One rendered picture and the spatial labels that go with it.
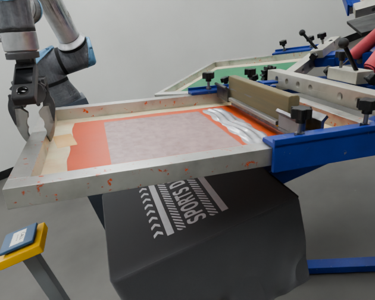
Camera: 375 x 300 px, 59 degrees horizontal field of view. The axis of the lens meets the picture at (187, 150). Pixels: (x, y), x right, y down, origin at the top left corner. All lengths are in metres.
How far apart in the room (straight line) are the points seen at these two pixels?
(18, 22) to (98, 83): 3.89
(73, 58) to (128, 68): 3.26
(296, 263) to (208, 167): 0.47
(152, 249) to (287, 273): 0.38
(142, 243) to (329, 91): 0.67
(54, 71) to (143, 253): 0.91
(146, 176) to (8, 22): 0.45
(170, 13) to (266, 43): 1.50
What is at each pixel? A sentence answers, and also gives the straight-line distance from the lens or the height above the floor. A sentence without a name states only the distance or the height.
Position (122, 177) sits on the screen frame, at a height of 1.21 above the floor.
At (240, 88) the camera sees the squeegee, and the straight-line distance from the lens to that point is 1.03.
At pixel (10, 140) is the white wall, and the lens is 4.97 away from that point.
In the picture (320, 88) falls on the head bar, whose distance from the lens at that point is 1.09.
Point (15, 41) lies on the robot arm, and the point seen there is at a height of 1.47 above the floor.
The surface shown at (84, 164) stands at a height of 1.21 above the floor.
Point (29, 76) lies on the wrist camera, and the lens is 0.82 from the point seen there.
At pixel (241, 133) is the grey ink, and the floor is 1.11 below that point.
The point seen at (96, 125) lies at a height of 1.20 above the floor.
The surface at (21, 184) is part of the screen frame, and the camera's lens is 0.61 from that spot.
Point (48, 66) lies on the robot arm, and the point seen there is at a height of 1.36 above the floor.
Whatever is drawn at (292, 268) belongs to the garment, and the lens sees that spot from 1.00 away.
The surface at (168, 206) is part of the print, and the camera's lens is 0.95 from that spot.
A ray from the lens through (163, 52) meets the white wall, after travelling 4.75.
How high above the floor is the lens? 1.46
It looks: 24 degrees down
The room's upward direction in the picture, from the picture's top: 19 degrees counter-clockwise
